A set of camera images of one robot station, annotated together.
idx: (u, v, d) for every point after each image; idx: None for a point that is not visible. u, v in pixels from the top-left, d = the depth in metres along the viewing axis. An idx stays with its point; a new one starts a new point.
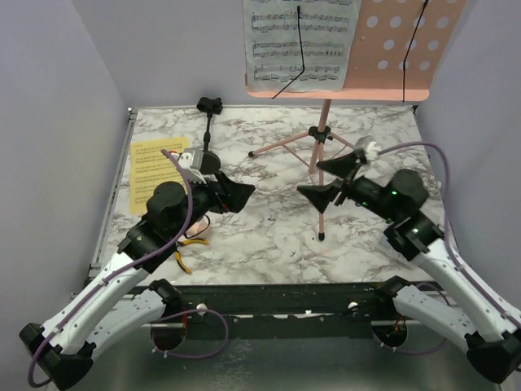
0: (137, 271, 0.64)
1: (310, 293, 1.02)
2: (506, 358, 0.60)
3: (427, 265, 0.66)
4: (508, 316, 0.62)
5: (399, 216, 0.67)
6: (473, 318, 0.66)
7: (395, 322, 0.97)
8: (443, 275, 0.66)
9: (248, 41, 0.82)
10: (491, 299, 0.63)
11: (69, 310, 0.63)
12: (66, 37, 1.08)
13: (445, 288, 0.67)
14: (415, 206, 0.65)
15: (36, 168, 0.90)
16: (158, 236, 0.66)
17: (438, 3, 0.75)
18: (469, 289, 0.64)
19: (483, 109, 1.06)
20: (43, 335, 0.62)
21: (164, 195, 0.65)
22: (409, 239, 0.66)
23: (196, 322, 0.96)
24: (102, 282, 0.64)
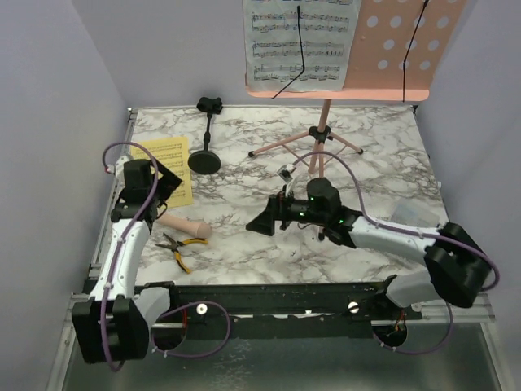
0: (142, 224, 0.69)
1: (310, 293, 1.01)
2: (441, 269, 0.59)
3: (363, 239, 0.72)
4: (424, 235, 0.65)
5: (329, 217, 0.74)
6: (414, 257, 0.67)
7: (396, 322, 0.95)
8: (374, 239, 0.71)
9: (248, 41, 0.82)
10: (406, 230, 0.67)
11: (107, 273, 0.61)
12: (66, 38, 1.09)
13: (384, 248, 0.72)
14: (334, 202, 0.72)
15: (36, 169, 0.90)
16: (136, 200, 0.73)
17: (438, 3, 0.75)
18: (391, 235, 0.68)
19: (484, 109, 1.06)
20: (97, 300, 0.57)
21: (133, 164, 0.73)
22: (344, 235, 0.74)
23: (195, 322, 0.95)
24: (121, 240, 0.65)
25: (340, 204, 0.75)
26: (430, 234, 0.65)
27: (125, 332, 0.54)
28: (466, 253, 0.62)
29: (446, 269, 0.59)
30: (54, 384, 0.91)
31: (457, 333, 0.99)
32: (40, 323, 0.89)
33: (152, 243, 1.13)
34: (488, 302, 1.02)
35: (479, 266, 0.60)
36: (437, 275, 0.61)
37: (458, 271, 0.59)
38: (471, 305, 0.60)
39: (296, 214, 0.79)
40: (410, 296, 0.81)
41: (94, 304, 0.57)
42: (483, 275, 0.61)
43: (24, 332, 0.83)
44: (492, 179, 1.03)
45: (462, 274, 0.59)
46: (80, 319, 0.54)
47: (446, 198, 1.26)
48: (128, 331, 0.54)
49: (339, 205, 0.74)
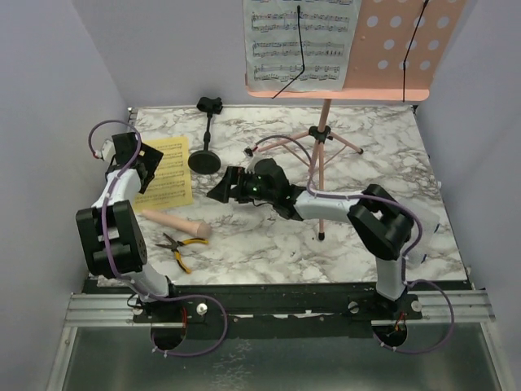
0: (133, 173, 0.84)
1: (310, 293, 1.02)
2: (365, 226, 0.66)
3: (306, 208, 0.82)
4: (351, 196, 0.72)
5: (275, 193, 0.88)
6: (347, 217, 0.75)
7: (396, 322, 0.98)
8: (314, 208, 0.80)
9: (248, 41, 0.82)
10: (337, 195, 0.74)
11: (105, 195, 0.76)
12: (66, 38, 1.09)
13: (326, 216, 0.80)
14: (280, 179, 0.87)
15: (36, 168, 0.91)
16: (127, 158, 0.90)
17: (438, 4, 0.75)
18: (325, 202, 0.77)
19: (484, 109, 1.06)
20: (97, 209, 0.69)
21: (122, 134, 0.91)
22: (290, 209, 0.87)
23: (195, 322, 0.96)
24: (116, 177, 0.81)
25: (289, 184, 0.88)
26: (354, 196, 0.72)
27: (125, 230, 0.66)
28: (388, 208, 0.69)
29: (367, 223, 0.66)
30: (54, 384, 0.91)
31: (457, 332, 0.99)
32: (40, 322, 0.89)
33: (151, 243, 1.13)
34: (489, 302, 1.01)
35: (400, 221, 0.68)
36: (364, 233, 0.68)
37: (381, 226, 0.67)
38: (393, 253, 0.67)
39: (250, 189, 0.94)
40: (383, 277, 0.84)
41: (95, 213, 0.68)
42: (404, 230, 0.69)
43: (24, 332, 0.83)
44: (492, 178, 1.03)
45: (383, 229, 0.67)
46: (84, 223, 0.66)
47: (446, 198, 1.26)
48: (126, 226, 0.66)
49: (286, 183, 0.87)
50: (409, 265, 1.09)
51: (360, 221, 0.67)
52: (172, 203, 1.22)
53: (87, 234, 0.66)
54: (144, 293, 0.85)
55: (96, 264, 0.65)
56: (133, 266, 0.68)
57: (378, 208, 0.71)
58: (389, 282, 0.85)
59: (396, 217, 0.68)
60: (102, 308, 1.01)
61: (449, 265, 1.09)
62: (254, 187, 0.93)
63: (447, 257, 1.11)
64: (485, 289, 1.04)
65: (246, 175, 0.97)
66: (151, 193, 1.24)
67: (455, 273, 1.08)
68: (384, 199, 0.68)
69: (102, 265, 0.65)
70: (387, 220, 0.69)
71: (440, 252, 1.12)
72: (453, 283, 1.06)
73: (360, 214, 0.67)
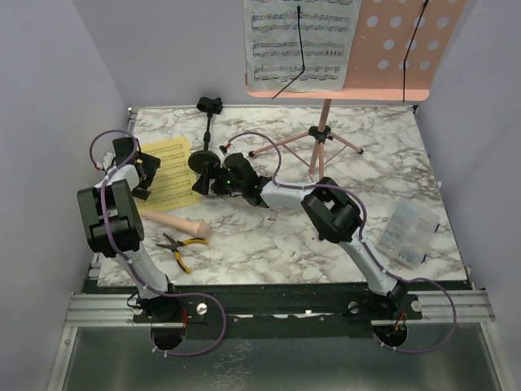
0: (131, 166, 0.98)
1: (310, 293, 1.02)
2: (316, 213, 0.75)
3: (273, 196, 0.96)
4: (306, 187, 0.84)
5: (243, 182, 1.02)
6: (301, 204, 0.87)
7: (396, 322, 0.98)
8: (279, 196, 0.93)
9: (248, 41, 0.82)
10: (295, 186, 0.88)
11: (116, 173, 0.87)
12: (67, 40, 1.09)
13: (289, 204, 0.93)
14: (246, 170, 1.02)
15: (36, 168, 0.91)
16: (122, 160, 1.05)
17: (438, 4, 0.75)
18: (286, 191, 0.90)
19: (484, 109, 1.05)
20: (98, 189, 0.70)
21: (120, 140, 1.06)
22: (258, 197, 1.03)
23: (195, 322, 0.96)
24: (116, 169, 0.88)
25: (256, 175, 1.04)
26: (308, 186, 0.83)
27: (124, 206, 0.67)
28: (339, 195, 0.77)
29: (317, 211, 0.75)
30: (55, 384, 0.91)
31: (457, 333, 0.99)
32: (40, 322, 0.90)
33: (151, 243, 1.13)
34: (489, 302, 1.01)
35: (347, 207, 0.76)
36: (315, 220, 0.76)
37: (329, 213, 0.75)
38: (341, 235, 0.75)
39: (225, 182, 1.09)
40: (359, 266, 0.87)
41: (95, 191, 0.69)
42: (351, 217, 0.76)
43: (23, 332, 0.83)
44: (492, 178, 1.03)
45: (332, 215, 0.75)
46: (84, 202, 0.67)
47: (446, 198, 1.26)
48: (126, 204, 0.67)
49: (252, 173, 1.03)
50: (409, 265, 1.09)
51: (312, 208, 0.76)
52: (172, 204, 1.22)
53: (86, 212, 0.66)
54: (142, 283, 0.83)
55: (97, 240, 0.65)
56: (133, 242, 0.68)
57: (330, 199, 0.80)
58: (365, 271, 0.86)
59: (345, 205, 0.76)
60: (102, 308, 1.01)
61: (450, 265, 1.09)
62: (229, 180, 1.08)
63: (448, 257, 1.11)
64: (485, 289, 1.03)
65: (220, 171, 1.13)
66: (151, 194, 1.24)
67: (455, 273, 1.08)
68: (334, 187, 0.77)
69: (102, 241, 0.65)
70: (337, 207, 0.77)
71: (440, 252, 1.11)
72: (453, 283, 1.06)
73: (313, 203, 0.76)
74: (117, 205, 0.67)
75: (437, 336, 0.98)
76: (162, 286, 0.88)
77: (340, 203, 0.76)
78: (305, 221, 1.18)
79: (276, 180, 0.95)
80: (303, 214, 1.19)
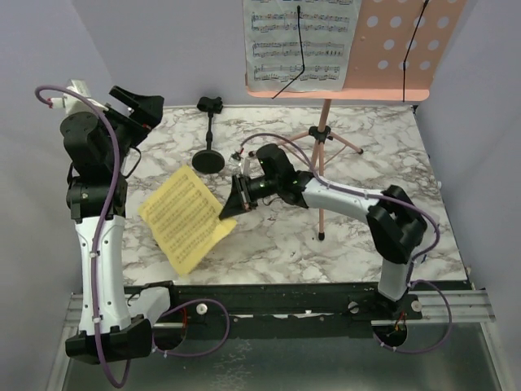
0: (115, 220, 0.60)
1: (310, 293, 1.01)
2: (386, 229, 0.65)
3: (316, 199, 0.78)
4: (369, 195, 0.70)
5: (279, 177, 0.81)
6: (356, 215, 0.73)
7: (396, 322, 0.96)
8: (326, 200, 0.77)
9: (248, 41, 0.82)
10: (353, 191, 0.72)
11: (89, 241, 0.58)
12: (67, 39, 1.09)
13: (335, 209, 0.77)
14: (282, 163, 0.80)
15: (35, 168, 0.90)
16: (94, 176, 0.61)
17: (438, 4, 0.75)
18: (336, 195, 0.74)
19: (485, 110, 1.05)
20: (88, 334, 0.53)
21: (76, 128, 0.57)
22: (296, 193, 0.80)
23: (196, 322, 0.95)
24: (94, 253, 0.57)
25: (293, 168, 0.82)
26: (373, 194, 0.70)
27: (130, 355, 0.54)
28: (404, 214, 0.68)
29: (386, 226, 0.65)
30: (55, 384, 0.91)
31: (457, 333, 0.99)
32: (39, 323, 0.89)
33: (152, 243, 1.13)
34: (489, 302, 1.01)
35: (413, 223, 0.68)
36: (380, 235, 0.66)
37: (396, 228, 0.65)
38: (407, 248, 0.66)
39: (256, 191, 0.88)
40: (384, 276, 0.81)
41: (88, 340, 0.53)
42: (415, 232, 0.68)
43: (22, 331, 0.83)
44: (492, 179, 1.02)
45: (398, 231, 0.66)
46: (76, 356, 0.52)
47: (445, 198, 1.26)
48: (132, 353, 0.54)
49: (290, 167, 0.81)
50: None
51: (383, 223, 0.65)
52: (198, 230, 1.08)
53: (82, 360, 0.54)
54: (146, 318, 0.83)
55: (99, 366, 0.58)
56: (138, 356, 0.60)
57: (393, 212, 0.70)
58: (392, 284, 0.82)
59: (410, 221, 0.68)
60: None
61: (449, 265, 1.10)
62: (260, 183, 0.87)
63: (447, 257, 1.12)
64: (485, 289, 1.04)
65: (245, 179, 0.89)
66: None
67: (454, 273, 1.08)
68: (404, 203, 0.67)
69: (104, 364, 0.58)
70: (400, 221, 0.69)
71: (440, 252, 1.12)
72: (453, 283, 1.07)
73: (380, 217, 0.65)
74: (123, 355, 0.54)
75: (436, 336, 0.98)
76: (165, 306, 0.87)
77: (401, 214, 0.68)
78: (305, 221, 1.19)
79: (324, 179, 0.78)
80: (302, 214, 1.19)
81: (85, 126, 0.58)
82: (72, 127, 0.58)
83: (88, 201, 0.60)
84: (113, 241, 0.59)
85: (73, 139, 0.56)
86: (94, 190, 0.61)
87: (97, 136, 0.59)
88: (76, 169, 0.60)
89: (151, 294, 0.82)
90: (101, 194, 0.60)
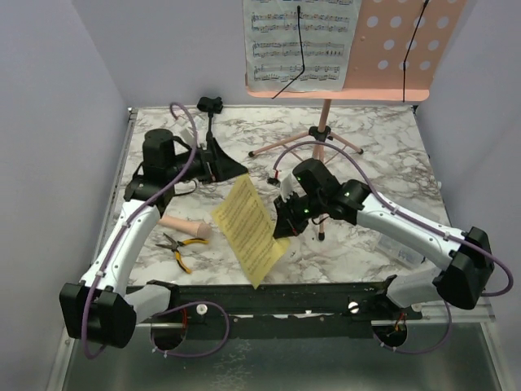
0: (153, 208, 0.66)
1: (310, 292, 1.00)
2: (463, 279, 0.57)
3: (370, 222, 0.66)
4: (450, 237, 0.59)
5: (321, 191, 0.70)
6: (424, 252, 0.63)
7: (396, 322, 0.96)
8: (386, 226, 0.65)
9: (248, 41, 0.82)
10: (430, 227, 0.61)
11: (127, 215, 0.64)
12: (66, 39, 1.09)
13: (392, 237, 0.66)
14: (320, 173, 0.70)
15: (35, 168, 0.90)
16: (156, 178, 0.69)
17: (438, 4, 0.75)
18: (406, 225, 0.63)
19: (486, 110, 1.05)
20: (86, 287, 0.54)
21: (157, 136, 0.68)
22: (344, 204, 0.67)
23: (196, 322, 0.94)
24: (125, 224, 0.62)
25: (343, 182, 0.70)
26: (453, 235, 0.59)
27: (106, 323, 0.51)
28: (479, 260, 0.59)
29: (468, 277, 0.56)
30: (55, 384, 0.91)
31: (457, 333, 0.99)
32: (38, 324, 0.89)
33: (152, 243, 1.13)
34: (489, 302, 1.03)
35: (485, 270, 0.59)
36: (452, 279, 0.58)
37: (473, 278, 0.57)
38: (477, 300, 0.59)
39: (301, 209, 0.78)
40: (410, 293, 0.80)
41: (84, 290, 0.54)
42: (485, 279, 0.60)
43: (21, 332, 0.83)
44: (492, 179, 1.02)
45: (474, 280, 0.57)
46: (65, 304, 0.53)
47: (445, 198, 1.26)
48: (110, 324, 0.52)
49: (330, 176, 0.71)
50: (409, 265, 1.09)
51: (461, 273, 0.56)
52: (260, 245, 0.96)
53: (69, 314, 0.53)
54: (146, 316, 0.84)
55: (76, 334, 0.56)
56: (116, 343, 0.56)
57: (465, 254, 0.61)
58: (410, 298, 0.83)
59: (485, 268, 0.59)
60: None
61: None
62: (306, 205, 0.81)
63: None
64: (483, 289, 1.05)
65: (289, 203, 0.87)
66: None
67: None
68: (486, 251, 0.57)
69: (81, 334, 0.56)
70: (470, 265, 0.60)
71: None
72: None
73: (457, 264, 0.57)
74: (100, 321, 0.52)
75: (436, 336, 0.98)
76: (163, 308, 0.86)
77: (480, 261, 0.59)
78: None
79: (387, 200, 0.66)
80: None
81: (163, 137, 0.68)
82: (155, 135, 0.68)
83: (137, 193, 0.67)
84: (146, 222, 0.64)
85: (151, 143, 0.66)
86: (148, 186, 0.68)
87: (169, 148, 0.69)
88: (145, 168, 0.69)
89: (153, 291, 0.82)
90: (152, 191, 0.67)
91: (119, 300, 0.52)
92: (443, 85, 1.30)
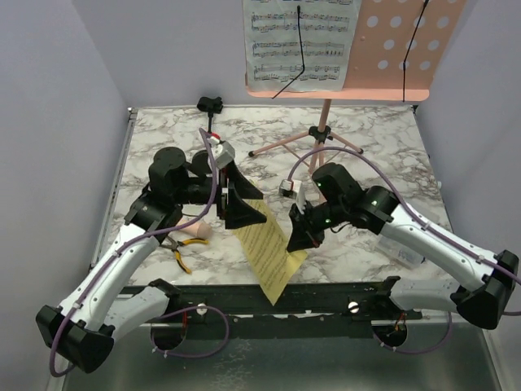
0: (149, 240, 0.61)
1: (310, 292, 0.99)
2: (496, 305, 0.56)
3: (395, 235, 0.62)
4: (483, 261, 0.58)
5: (344, 198, 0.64)
6: (450, 271, 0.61)
7: (396, 322, 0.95)
8: (413, 242, 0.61)
9: (249, 41, 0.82)
10: (464, 248, 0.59)
11: (120, 241, 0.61)
12: (66, 38, 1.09)
13: (416, 251, 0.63)
14: (343, 179, 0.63)
15: (35, 168, 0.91)
16: (162, 204, 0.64)
17: (439, 4, 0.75)
18: (439, 244, 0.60)
19: (486, 110, 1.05)
20: (62, 314, 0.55)
21: (166, 160, 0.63)
22: (370, 213, 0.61)
23: (195, 322, 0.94)
24: (116, 252, 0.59)
25: (365, 191, 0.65)
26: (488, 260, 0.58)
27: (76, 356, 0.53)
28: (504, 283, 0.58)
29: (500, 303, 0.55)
30: (55, 384, 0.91)
31: (457, 333, 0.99)
32: (37, 324, 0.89)
33: None
34: None
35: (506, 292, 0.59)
36: (482, 304, 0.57)
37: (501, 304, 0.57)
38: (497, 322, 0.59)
39: (321, 221, 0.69)
40: (424, 302, 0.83)
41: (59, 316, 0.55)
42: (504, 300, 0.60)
43: (21, 333, 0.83)
44: (492, 179, 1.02)
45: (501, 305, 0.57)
46: (40, 327, 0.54)
47: (445, 197, 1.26)
48: (80, 357, 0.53)
49: (353, 184, 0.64)
50: (409, 265, 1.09)
51: (494, 298, 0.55)
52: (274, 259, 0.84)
53: (45, 334, 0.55)
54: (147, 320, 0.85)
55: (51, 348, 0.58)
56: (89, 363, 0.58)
57: None
58: (415, 302, 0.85)
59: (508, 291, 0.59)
60: None
61: None
62: (326, 217, 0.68)
63: None
64: None
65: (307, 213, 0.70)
66: None
67: None
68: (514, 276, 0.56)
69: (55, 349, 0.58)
70: None
71: None
72: None
73: (489, 288, 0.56)
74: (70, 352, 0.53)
75: (436, 336, 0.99)
76: (159, 314, 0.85)
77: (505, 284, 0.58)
78: None
79: (417, 213, 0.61)
80: None
81: (172, 162, 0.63)
82: (165, 159, 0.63)
83: (142, 217, 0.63)
84: (138, 253, 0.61)
85: (159, 169, 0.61)
86: (153, 210, 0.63)
87: (177, 174, 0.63)
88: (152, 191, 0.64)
89: (151, 299, 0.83)
90: (156, 218, 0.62)
91: (88, 337, 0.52)
92: (443, 85, 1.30)
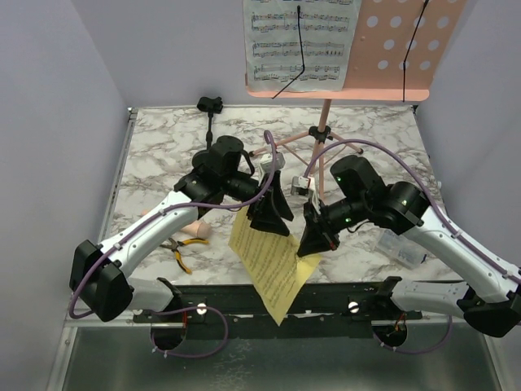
0: (192, 209, 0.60)
1: (310, 292, 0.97)
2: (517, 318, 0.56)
3: (421, 239, 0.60)
4: (510, 276, 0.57)
5: (367, 195, 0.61)
6: (471, 282, 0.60)
7: (396, 322, 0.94)
8: (440, 248, 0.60)
9: (249, 41, 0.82)
10: (492, 261, 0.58)
11: (168, 202, 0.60)
12: (66, 38, 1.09)
13: (438, 257, 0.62)
14: (367, 176, 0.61)
15: (36, 168, 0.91)
16: (210, 185, 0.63)
17: (439, 4, 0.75)
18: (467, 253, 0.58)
19: (486, 110, 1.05)
20: (100, 251, 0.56)
21: (228, 143, 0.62)
22: (397, 211, 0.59)
23: (195, 322, 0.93)
24: (162, 212, 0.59)
25: (389, 190, 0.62)
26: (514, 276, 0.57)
27: (100, 296, 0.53)
28: None
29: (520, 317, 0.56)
30: (55, 383, 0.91)
31: (457, 333, 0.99)
32: (37, 324, 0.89)
33: None
34: None
35: None
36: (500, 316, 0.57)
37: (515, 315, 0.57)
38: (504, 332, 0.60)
39: (340, 221, 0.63)
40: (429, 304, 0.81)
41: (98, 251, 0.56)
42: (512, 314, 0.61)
43: (21, 332, 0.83)
44: (492, 179, 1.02)
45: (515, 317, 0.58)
46: (77, 256, 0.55)
47: (445, 198, 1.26)
48: (104, 299, 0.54)
49: (378, 181, 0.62)
50: (409, 265, 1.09)
51: (515, 316, 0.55)
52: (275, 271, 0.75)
53: (76, 265, 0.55)
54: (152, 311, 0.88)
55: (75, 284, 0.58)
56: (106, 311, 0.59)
57: None
58: (418, 303, 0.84)
59: None
60: None
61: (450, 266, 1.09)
62: (347, 217, 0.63)
63: None
64: None
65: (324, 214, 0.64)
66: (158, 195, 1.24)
67: (453, 274, 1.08)
68: None
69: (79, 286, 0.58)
70: None
71: None
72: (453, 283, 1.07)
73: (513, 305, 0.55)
74: (96, 289, 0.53)
75: (436, 336, 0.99)
76: (159, 308, 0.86)
77: None
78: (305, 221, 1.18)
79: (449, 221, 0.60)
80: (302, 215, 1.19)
81: (233, 147, 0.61)
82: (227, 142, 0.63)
83: (187, 190, 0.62)
84: (181, 218, 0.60)
85: (220, 150, 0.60)
86: (199, 187, 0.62)
87: (234, 159, 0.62)
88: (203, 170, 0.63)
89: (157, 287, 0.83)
90: (201, 195, 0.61)
91: (119, 280, 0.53)
92: (443, 85, 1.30)
